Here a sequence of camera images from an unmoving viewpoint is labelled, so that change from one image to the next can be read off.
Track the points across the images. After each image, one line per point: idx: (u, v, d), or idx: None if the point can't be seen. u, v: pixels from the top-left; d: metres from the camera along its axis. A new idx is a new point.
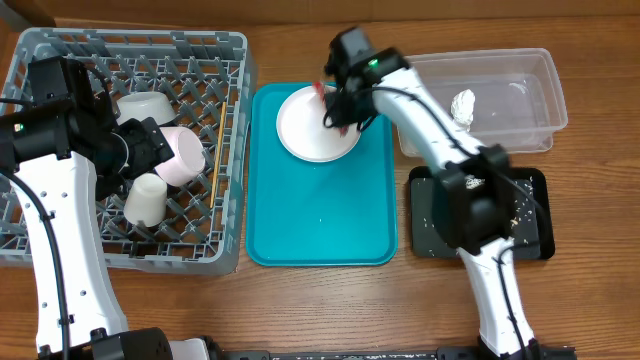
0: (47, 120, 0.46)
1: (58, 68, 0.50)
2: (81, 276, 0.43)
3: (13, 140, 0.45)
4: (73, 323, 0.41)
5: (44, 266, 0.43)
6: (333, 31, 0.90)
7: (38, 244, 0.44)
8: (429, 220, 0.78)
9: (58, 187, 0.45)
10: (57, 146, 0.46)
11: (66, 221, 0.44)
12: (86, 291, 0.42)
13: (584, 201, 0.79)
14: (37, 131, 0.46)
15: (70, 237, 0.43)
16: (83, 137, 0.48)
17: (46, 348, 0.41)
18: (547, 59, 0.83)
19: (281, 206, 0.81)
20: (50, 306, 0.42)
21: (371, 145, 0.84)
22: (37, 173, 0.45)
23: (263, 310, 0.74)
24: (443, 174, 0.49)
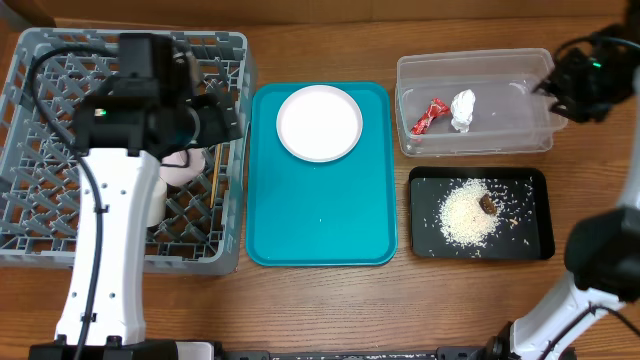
0: (128, 112, 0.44)
1: (145, 49, 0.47)
2: (114, 278, 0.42)
3: (92, 125, 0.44)
4: (94, 322, 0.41)
5: (83, 257, 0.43)
6: (333, 31, 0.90)
7: (86, 234, 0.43)
8: (429, 220, 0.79)
9: (119, 182, 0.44)
10: (129, 141, 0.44)
11: (117, 220, 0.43)
12: (115, 295, 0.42)
13: (585, 201, 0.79)
14: (116, 122, 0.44)
15: (116, 238, 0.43)
16: (157, 136, 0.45)
17: (63, 337, 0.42)
18: (547, 60, 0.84)
19: (282, 205, 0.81)
20: (77, 298, 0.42)
21: (371, 145, 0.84)
22: (107, 163, 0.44)
23: (264, 311, 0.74)
24: (627, 213, 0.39)
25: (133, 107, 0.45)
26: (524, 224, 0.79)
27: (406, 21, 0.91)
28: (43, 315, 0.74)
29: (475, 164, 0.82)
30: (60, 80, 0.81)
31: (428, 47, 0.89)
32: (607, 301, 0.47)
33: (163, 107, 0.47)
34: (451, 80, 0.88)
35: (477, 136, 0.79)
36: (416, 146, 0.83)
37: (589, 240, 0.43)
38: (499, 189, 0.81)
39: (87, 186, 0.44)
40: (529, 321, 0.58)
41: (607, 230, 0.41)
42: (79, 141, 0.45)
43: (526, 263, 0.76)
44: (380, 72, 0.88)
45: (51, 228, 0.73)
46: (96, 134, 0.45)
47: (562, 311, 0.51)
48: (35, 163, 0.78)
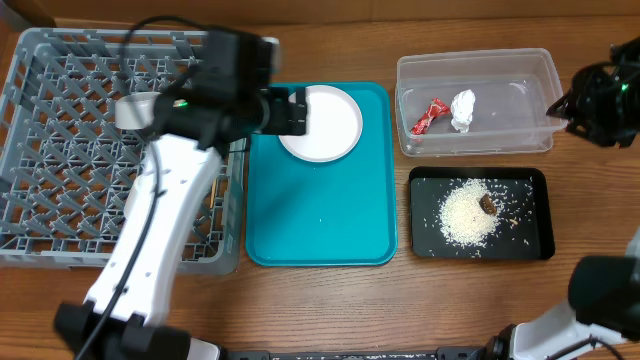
0: (205, 111, 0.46)
1: (231, 46, 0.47)
2: (154, 258, 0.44)
3: (170, 113, 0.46)
4: (125, 294, 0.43)
5: (133, 231, 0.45)
6: (333, 31, 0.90)
7: (140, 212, 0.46)
8: (429, 220, 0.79)
9: (182, 172, 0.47)
10: (201, 136, 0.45)
11: (171, 204, 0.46)
12: (150, 273, 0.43)
13: (584, 202, 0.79)
14: (192, 117, 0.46)
15: (166, 223, 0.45)
16: (225, 137, 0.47)
17: (92, 302, 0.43)
18: (547, 59, 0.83)
19: (284, 205, 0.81)
20: (116, 267, 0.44)
21: (372, 146, 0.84)
22: (178, 151, 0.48)
23: (264, 311, 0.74)
24: (636, 266, 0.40)
25: (211, 104, 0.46)
26: (524, 224, 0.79)
27: (405, 21, 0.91)
28: (43, 314, 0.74)
29: (475, 164, 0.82)
30: (60, 80, 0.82)
31: (428, 47, 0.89)
32: (609, 336, 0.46)
33: (238, 107, 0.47)
34: (451, 80, 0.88)
35: (476, 136, 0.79)
36: (416, 146, 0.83)
37: (596, 281, 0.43)
38: (499, 189, 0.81)
39: (152, 169, 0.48)
40: (531, 331, 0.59)
41: (614, 278, 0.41)
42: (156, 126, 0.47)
43: (526, 263, 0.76)
44: (380, 72, 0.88)
45: (51, 228, 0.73)
46: (173, 123, 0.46)
47: (561, 335, 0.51)
48: (35, 163, 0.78)
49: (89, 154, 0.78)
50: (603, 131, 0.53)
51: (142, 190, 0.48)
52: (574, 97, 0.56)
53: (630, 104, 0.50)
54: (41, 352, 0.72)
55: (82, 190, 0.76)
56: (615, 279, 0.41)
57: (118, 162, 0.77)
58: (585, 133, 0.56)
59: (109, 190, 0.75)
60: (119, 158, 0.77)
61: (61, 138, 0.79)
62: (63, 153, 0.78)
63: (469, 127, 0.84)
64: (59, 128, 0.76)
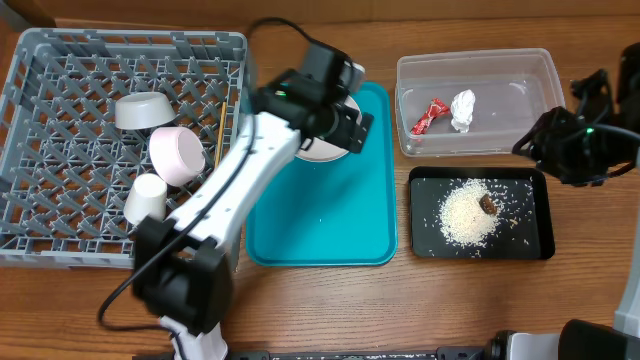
0: (298, 105, 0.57)
1: (327, 59, 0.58)
2: (234, 199, 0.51)
3: (271, 98, 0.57)
4: (205, 219, 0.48)
5: (221, 175, 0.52)
6: (333, 31, 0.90)
7: (230, 162, 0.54)
8: (429, 220, 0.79)
9: (271, 141, 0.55)
10: (291, 121, 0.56)
11: (258, 162, 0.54)
12: (230, 209, 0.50)
13: (584, 201, 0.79)
14: (286, 106, 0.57)
15: (250, 176, 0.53)
16: (307, 131, 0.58)
17: (174, 219, 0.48)
18: (547, 59, 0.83)
19: (287, 203, 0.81)
20: (203, 198, 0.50)
21: (372, 146, 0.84)
22: (269, 124, 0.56)
23: (264, 311, 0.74)
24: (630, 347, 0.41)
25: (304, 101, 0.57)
26: (525, 224, 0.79)
27: (405, 21, 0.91)
28: (42, 315, 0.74)
29: (475, 164, 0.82)
30: (60, 80, 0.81)
31: (428, 47, 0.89)
32: None
33: (322, 109, 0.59)
34: (451, 80, 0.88)
35: (476, 137, 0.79)
36: (416, 146, 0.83)
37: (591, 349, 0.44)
38: (499, 189, 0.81)
39: (245, 133, 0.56)
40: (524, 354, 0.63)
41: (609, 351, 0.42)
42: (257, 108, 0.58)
43: (526, 263, 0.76)
44: (379, 72, 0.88)
45: (51, 228, 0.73)
46: (270, 106, 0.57)
47: None
48: (35, 163, 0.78)
49: (89, 154, 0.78)
50: (573, 175, 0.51)
51: (233, 147, 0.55)
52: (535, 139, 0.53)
53: (597, 148, 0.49)
54: (41, 352, 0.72)
55: (81, 190, 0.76)
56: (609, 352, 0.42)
57: (118, 162, 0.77)
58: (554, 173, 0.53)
59: (109, 190, 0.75)
60: (119, 158, 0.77)
61: (61, 138, 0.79)
62: (63, 153, 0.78)
63: (469, 127, 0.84)
64: (59, 128, 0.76)
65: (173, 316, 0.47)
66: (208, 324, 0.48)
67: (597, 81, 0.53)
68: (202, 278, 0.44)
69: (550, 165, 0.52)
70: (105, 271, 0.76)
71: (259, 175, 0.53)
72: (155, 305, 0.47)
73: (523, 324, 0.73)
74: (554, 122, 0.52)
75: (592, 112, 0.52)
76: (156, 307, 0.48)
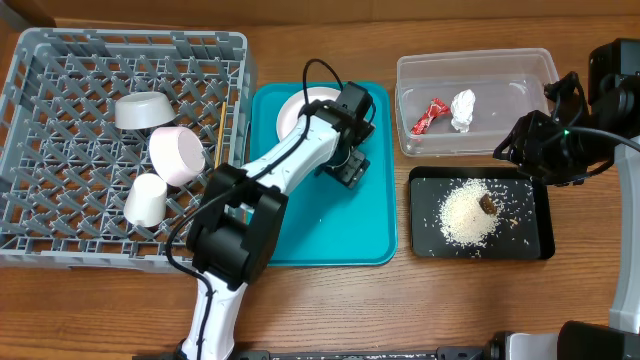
0: (339, 117, 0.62)
1: (360, 96, 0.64)
2: (291, 166, 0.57)
3: (317, 108, 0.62)
4: (268, 175, 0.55)
5: (280, 147, 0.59)
6: (333, 31, 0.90)
7: (286, 142, 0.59)
8: (429, 220, 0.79)
9: (321, 132, 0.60)
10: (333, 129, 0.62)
11: (310, 145, 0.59)
12: (287, 171, 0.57)
13: (584, 201, 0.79)
14: (330, 115, 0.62)
15: (300, 158, 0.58)
16: (342, 142, 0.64)
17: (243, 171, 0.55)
18: (547, 59, 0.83)
19: (294, 194, 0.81)
20: (266, 161, 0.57)
21: (372, 146, 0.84)
22: (319, 119, 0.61)
23: (264, 311, 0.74)
24: (627, 344, 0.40)
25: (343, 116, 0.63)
26: (525, 224, 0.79)
27: (405, 21, 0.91)
28: (42, 314, 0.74)
29: (475, 164, 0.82)
30: (60, 80, 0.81)
31: (428, 47, 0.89)
32: None
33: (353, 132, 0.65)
34: (451, 80, 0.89)
35: (475, 137, 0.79)
36: (416, 146, 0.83)
37: (593, 349, 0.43)
38: (499, 189, 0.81)
39: (299, 125, 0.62)
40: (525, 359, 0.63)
41: (608, 350, 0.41)
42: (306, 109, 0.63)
43: (526, 263, 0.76)
44: (379, 72, 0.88)
45: (51, 228, 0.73)
46: (317, 113, 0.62)
47: None
48: (35, 163, 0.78)
49: (89, 154, 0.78)
50: (554, 176, 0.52)
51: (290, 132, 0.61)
52: (520, 144, 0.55)
53: (575, 148, 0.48)
54: (41, 352, 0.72)
55: (81, 190, 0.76)
56: (607, 352, 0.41)
57: (118, 162, 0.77)
58: (537, 176, 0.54)
59: (109, 190, 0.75)
60: (119, 158, 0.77)
61: (61, 138, 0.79)
62: (63, 152, 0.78)
63: (469, 127, 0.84)
64: (59, 128, 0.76)
65: (223, 263, 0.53)
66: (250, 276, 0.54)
67: (569, 81, 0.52)
68: (266, 221, 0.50)
69: (534, 168, 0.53)
70: (105, 271, 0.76)
71: (307, 159, 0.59)
72: (209, 251, 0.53)
73: (523, 323, 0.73)
74: (532, 126, 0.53)
75: (568, 114, 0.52)
76: (209, 253, 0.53)
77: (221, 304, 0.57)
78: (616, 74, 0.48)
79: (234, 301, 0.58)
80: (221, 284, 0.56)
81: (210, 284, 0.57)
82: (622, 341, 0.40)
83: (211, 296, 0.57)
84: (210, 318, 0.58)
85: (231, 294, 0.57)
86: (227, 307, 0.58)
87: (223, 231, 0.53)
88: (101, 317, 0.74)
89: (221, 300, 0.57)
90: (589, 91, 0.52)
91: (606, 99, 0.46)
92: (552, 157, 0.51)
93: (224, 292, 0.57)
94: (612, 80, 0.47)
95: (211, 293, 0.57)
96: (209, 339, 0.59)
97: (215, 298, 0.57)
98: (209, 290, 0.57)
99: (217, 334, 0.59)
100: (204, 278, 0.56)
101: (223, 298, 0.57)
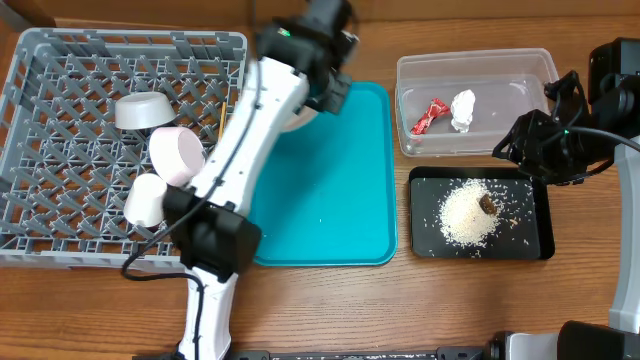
0: (304, 41, 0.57)
1: (334, 4, 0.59)
2: (247, 162, 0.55)
3: (277, 39, 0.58)
4: (221, 185, 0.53)
5: (235, 130, 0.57)
6: None
7: (240, 120, 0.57)
8: (429, 220, 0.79)
9: (277, 92, 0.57)
10: (299, 59, 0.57)
11: (266, 118, 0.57)
12: (242, 173, 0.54)
13: (584, 201, 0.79)
14: (295, 41, 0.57)
15: (257, 139, 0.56)
16: (315, 68, 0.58)
17: (193, 188, 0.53)
18: (547, 59, 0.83)
19: (290, 194, 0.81)
20: (216, 165, 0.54)
21: (371, 146, 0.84)
22: (274, 75, 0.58)
23: (263, 311, 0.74)
24: (627, 344, 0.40)
25: (312, 37, 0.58)
26: (525, 224, 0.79)
27: (405, 21, 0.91)
28: (42, 315, 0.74)
29: (475, 164, 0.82)
30: (60, 80, 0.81)
31: (428, 47, 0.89)
32: None
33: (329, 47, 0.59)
34: (451, 80, 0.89)
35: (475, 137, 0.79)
36: (416, 146, 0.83)
37: (593, 350, 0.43)
38: (499, 189, 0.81)
39: (251, 85, 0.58)
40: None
41: (608, 351, 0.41)
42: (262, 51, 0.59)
43: (526, 263, 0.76)
44: (379, 72, 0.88)
45: (51, 228, 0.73)
46: (278, 47, 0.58)
47: None
48: (35, 163, 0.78)
49: (89, 154, 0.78)
50: (553, 176, 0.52)
51: (243, 102, 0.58)
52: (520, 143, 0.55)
53: (575, 148, 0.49)
54: (41, 352, 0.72)
55: (81, 190, 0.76)
56: (608, 353, 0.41)
57: (118, 162, 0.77)
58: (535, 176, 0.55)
59: (109, 190, 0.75)
60: (119, 158, 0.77)
61: (61, 138, 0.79)
62: (63, 153, 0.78)
63: (469, 127, 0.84)
64: (59, 128, 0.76)
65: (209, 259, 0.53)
66: (238, 268, 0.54)
67: (569, 81, 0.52)
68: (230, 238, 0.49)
69: (534, 167, 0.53)
70: (105, 271, 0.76)
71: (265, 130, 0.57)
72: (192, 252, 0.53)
73: (523, 323, 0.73)
74: (531, 125, 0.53)
75: (568, 113, 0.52)
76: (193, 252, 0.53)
77: (214, 298, 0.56)
78: (616, 74, 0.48)
79: (226, 293, 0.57)
80: (211, 277, 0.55)
81: (199, 280, 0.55)
82: (622, 341, 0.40)
83: (202, 292, 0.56)
84: (206, 315, 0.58)
85: (223, 287, 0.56)
86: (221, 300, 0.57)
87: (198, 236, 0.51)
88: (101, 317, 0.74)
89: (213, 294, 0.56)
90: (589, 91, 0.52)
91: (606, 99, 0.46)
92: (553, 156, 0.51)
93: (216, 287, 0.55)
94: (612, 80, 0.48)
95: (201, 288, 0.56)
96: (205, 336, 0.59)
97: (207, 293, 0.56)
98: (200, 286, 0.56)
99: (213, 330, 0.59)
100: (194, 274, 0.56)
101: (215, 292, 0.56)
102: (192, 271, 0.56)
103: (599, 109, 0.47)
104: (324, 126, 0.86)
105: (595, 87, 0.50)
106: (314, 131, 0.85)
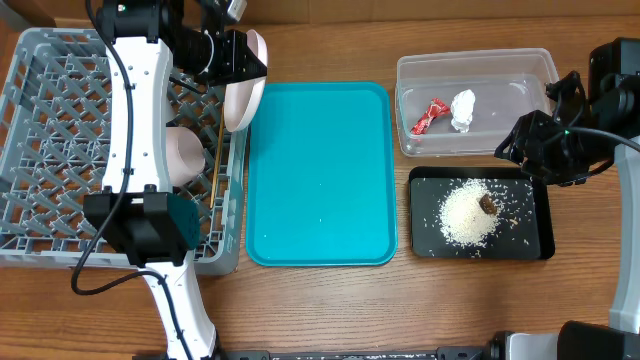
0: (145, 7, 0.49)
1: None
2: (146, 139, 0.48)
3: (116, 18, 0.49)
4: (133, 174, 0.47)
5: (118, 121, 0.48)
6: (333, 31, 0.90)
7: (118, 108, 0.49)
8: (429, 220, 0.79)
9: (144, 64, 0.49)
10: (150, 29, 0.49)
11: (145, 94, 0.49)
12: (148, 154, 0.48)
13: (584, 201, 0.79)
14: (136, 13, 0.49)
15: (146, 117, 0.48)
16: (170, 30, 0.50)
17: (108, 188, 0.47)
18: (547, 59, 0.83)
19: (288, 193, 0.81)
20: (118, 159, 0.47)
21: (373, 147, 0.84)
22: (132, 49, 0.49)
23: (263, 311, 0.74)
24: (627, 345, 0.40)
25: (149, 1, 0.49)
26: (525, 224, 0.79)
27: (406, 21, 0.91)
28: (43, 314, 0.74)
29: (475, 164, 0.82)
30: (60, 80, 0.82)
31: (428, 47, 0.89)
32: None
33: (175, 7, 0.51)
34: (451, 80, 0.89)
35: (475, 137, 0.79)
36: (416, 146, 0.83)
37: (594, 350, 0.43)
38: (499, 189, 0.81)
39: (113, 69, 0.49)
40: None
41: (609, 352, 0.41)
42: (107, 32, 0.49)
43: (526, 263, 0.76)
44: (379, 72, 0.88)
45: (51, 228, 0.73)
46: (120, 26, 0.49)
47: None
48: (34, 163, 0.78)
49: (89, 154, 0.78)
50: (555, 177, 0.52)
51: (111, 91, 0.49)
52: (521, 144, 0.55)
53: (575, 148, 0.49)
54: (41, 352, 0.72)
55: (81, 190, 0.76)
56: (608, 354, 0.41)
57: None
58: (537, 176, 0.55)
59: None
60: None
61: (61, 138, 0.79)
62: (63, 153, 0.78)
63: (469, 127, 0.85)
64: (59, 128, 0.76)
65: (158, 249, 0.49)
66: (190, 243, 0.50)
67: (570, 82, 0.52)
68: (165, 221, 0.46)
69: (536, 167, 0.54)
70: (105, 272, 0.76)
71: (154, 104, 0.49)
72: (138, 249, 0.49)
73: (523, 323, 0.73)
74: (532, 126, 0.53)
75: (569, 113, 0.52)
76: (139, 250, 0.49)
77: (179, 285, 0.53)
78: (616, 73, 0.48)
79: (189, 275, 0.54)
80: (169, 265, 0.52)
81: (157, 272, 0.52)
82: (622, 341, 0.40)
83: (165, 285, 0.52)
84: (178, 305, 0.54)
85: (183, 270, 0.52)
86: (187, 285, 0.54)
87: (135, 232, 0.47)
88: (101, 317, 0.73)
89: (176, 281, 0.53)
90: (589, 91, 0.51)
91: (607, 99, 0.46)
92: (553, 154, 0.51)
93: (176, 273, 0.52)
94: (612, 80, 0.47)
95: (162, 281, 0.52)
96: (187, 328, 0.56)
97: (170, 283, 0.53)
98: (159, 280, 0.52)
99: (191, 319, 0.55)
100: (149, 271, 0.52)
101: (177, 279, 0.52)
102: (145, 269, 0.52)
103: (599, 110, 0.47)
104: (320, 126, 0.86)
105: (596, 88, 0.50)
106: (309, 131, 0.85)
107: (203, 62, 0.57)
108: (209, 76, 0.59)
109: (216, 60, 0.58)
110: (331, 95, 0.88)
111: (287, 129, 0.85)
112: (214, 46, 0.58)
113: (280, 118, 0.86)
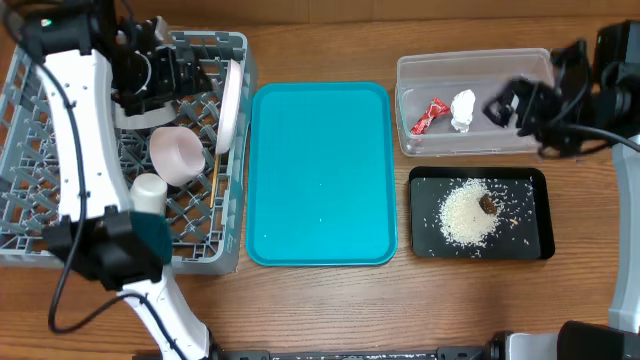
0: (72, 18, 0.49)
1: None
2: (97, 159, 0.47)
3: (42, 33, 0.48)
4: (89, 197, 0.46)
5: (65, 144, 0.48)
6: (333, 31, 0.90)
7: (63, 132, 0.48)
8: (429, 220, 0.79)
9: (82, 79, 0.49)
10: (80, 43, 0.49)
11: (87, 110, 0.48)
12: (101, 173, 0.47)
13: (584, 201, 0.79)
14: (65, 27, 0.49)
15: (91, 138, 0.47)
16: (103, 39, 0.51)
17: (67, 217, 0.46)
18: (547, 60, 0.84)
19: (288, 192, 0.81)
20: (70, 182, 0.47)
21: (373, 148, 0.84)
22: (66, 65, 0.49)
23: (262, 311, 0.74)
24: (627, 344, 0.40)
25: (76, 12, 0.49)
26: (525, 224, 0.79)
27: (406, 21, 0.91)
28: (43, 315, 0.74)
29: (475, 164, 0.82)
30: None
31: (428, 47, 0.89)
32: None
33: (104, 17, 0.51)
34: (451, 80, 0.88)
35: (475, 137, 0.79)
36: (416, 145, 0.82)
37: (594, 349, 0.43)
38: (499, 189, 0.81)
39: (51, 91, 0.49)
40: None
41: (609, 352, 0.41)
42: (35, 51, 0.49)
43: (526, 263, 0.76)
44: (379, 72, 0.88)
45: None
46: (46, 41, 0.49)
47: None
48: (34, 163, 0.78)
49: None
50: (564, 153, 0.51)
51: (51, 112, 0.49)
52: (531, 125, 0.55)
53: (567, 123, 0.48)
54: (42, 352, 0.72)
55: None
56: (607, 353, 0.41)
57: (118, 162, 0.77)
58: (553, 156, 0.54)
59: None
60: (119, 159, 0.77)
61: None
62: None
63: (469, 127, 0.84)
64: None
65: (130, 270, 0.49)
66: (162, 258, 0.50)
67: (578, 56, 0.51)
68: (132, 241, 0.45)
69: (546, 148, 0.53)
70: None
71: (99, 116, 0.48)
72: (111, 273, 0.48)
73: (523, 323, 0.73)
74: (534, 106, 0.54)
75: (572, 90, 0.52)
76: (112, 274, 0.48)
77: (162, 299, 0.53)
78: (621, 62, 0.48)
79: (169, 288, 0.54)
80: (147, 281, 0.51)
81: (136, 292, 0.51)
82: (621, 341, 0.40)
83: (148, 303, 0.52)
84: (166, 318, 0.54)
85: (162, 285, 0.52)
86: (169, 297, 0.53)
87: (104, 260, 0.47)
88: (101, 317, 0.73)
89: (158, 296, 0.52)
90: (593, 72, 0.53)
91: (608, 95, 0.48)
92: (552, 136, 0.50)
93: (157, 289, 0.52)
94: (615, 70, 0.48)
95: (144, 300, 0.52)
96: (179, 337, 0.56)
97: (152, 299, 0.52)
98: (141, 299, 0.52)
99: (182, 328, 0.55)
100: (129, 292, 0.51)
101: (159, 293, 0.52)
102: (123, 291, 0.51)
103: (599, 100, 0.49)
104: (321, 126, 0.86)
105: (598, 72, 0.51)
106: (310, 131, 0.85)
107: (140, 79, 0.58)
108: (145, 95, 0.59)
109: (151, 79, 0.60)
110: (331, 95, 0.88)
111: (288, 128, 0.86)
112: (149, 66, 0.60)
113: (281, 118, 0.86)
